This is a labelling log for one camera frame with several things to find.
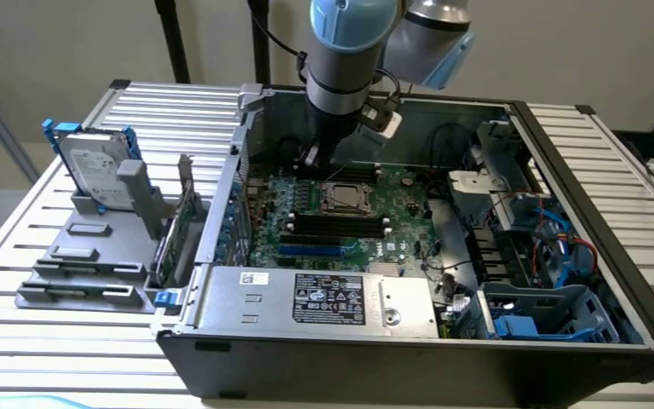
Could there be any blue plastic disk caddy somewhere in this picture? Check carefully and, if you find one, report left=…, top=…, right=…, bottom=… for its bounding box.
left=42, top=118, right=137, bottom=215

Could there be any metal CPU socket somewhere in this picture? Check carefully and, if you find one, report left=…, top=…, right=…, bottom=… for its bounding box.
left=314, top=180, right=378, bottom=216

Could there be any black expansion slot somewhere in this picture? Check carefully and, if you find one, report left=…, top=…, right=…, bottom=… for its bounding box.
left=278, top=233, right=343, bottom=247

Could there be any blue case latch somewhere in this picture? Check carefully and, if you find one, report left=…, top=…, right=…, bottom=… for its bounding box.
left=154, top=289, right=183, bottom=308

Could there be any black open PC case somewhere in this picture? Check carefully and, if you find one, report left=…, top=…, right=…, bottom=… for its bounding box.
left=153, top=83, right=654, bottom=401

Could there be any grey metal disk bay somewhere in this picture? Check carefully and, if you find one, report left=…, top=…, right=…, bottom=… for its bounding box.
left=445, top=120, right=555, bottom=233

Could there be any green graphics card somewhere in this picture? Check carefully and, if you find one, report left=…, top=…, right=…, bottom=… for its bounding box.
left=151, top=154, right=203, bottom=287

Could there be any blue expansion slot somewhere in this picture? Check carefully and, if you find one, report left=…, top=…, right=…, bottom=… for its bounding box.
left=277, top=244, right=343, bottom=257

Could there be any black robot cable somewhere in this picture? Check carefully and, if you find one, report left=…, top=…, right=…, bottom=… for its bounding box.
left=249, top=0, right=310, bottom=83

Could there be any grey front drive cage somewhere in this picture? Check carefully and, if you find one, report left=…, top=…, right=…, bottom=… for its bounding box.
left=477, top=280, right=623, bottom=344

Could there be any blue SATA wire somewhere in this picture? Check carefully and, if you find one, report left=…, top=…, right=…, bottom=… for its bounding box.
left=530, top=204, right=599, bottom=295

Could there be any grey plastic parts rack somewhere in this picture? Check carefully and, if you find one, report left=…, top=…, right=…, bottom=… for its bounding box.
left=14, top=158, right=214, bottom=313

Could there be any red wire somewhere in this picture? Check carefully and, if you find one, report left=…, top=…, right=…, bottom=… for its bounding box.
left=485, top=193, right=599, bottom=274

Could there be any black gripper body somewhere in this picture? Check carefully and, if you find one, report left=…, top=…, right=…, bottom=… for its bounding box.
left=295, top=100, right=365, bottom=171

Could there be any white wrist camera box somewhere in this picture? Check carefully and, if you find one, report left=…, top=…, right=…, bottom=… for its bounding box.
left=358, top=98, right=405, bottom=140

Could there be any black RAM slot bank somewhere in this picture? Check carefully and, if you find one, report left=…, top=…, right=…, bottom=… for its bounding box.
left=290, top=211, right=391, bottom=239
left=295, top=161, right=383, bottom=181

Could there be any green Dell motherboard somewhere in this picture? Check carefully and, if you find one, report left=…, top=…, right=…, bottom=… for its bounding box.
left=243, top=163, right=449, bottom=296

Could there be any black stand post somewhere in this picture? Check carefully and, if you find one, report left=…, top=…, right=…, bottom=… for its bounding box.
left=250, top=0, right=274, bottom=86
left=151, top=0, right=193, bottom=84

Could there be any silver chipset heat sink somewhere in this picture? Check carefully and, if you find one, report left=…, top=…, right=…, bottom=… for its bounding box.
left=367, top=262, right=406, bottom=277

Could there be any silver power supply unit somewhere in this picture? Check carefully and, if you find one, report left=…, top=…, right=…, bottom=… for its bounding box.
left=191, top=266, right=442, bottom=340

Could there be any grey case latch handle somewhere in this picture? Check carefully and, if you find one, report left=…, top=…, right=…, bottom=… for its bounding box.
left=235, top=83, right=274, bottom=114

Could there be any silver hard disk drive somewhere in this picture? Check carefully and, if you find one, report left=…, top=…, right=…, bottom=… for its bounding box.
left=57, top=130, right=134, bottom=212

